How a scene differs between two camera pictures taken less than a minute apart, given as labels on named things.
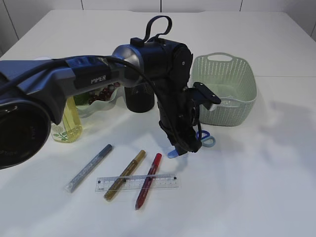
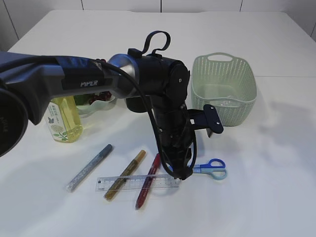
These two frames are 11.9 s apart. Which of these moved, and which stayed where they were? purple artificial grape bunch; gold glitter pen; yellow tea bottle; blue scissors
Moved: blue scissors
Stayed: yellow tea bottle; purple artificial grape bunch; gold glitter pen
